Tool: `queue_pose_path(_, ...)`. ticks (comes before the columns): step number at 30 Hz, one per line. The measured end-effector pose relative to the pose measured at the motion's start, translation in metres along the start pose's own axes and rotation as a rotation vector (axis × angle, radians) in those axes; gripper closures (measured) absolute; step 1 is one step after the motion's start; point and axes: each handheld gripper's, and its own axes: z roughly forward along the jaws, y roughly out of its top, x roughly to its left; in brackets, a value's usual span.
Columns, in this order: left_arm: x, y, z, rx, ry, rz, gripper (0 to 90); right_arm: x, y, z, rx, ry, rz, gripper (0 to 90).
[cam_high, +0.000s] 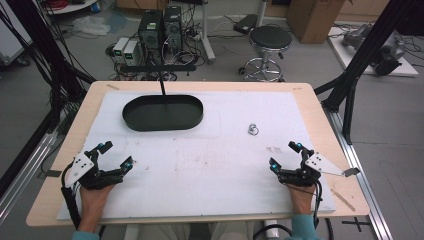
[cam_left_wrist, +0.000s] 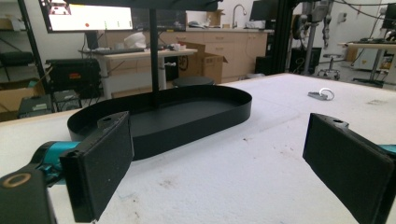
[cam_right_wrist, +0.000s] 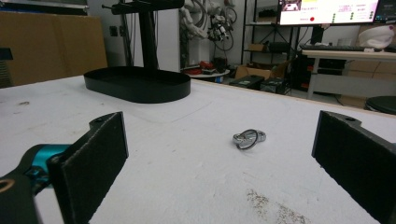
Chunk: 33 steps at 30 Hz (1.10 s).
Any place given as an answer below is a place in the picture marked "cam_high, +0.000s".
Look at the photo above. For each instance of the white desk leg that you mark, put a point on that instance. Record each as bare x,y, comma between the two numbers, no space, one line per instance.
207,33

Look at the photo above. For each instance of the grey robot part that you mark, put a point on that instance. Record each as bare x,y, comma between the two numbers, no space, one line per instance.
356,36

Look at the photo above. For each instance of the black computer tower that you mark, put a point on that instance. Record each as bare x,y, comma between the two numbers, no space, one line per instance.
173,28
150,30

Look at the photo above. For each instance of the black camera stand pole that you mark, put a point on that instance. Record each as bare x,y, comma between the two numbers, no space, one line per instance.
162,68

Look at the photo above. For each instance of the white foam mat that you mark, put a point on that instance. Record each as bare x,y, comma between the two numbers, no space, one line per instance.
200,166

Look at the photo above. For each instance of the clear plastic bag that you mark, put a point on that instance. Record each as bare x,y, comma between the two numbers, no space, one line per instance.
90,25

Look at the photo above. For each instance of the wooden table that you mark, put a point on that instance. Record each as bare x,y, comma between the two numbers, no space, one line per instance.
346,196

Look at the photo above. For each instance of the white round table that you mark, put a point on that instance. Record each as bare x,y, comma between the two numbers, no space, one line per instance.
71,6

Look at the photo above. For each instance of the thin wooden strip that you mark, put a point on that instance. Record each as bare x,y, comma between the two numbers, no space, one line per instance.
343,200

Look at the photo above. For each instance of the black power adapter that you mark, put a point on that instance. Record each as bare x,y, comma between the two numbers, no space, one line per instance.
245,24

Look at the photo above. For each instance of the person's right hand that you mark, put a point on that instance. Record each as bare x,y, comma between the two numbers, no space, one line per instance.
301,198

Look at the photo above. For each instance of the white floor board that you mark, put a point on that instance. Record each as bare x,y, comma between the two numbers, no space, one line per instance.
346,56

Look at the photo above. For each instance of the grey tape piece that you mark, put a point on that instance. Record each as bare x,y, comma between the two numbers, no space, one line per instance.
52,173
352,172

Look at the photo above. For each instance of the person's legs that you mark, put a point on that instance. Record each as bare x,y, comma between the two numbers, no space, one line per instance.
196,231

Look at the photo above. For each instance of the black oval tray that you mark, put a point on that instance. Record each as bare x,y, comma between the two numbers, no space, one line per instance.
162,114

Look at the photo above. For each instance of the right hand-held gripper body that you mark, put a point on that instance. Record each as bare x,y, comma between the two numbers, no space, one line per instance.
310,170

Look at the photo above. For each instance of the cardboard box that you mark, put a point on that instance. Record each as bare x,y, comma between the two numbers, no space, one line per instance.
313,20

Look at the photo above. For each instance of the white power supply unit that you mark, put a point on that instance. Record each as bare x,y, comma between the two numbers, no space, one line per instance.
120,48
131,53

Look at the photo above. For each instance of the aluminium rail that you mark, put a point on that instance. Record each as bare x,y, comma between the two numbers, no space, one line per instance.
363,186
20,180

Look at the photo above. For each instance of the person's left hand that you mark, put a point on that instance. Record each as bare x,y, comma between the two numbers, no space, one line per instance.
93,200

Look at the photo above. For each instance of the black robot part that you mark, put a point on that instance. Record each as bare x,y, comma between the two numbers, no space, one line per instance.
388,60

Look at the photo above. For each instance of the black frame strut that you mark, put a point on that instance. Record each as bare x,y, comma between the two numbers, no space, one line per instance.
36,46
363,56

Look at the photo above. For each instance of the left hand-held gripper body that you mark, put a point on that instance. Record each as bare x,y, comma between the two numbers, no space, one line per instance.
87,174

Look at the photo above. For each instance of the black round stool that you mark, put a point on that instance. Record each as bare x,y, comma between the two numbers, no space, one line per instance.
270,38

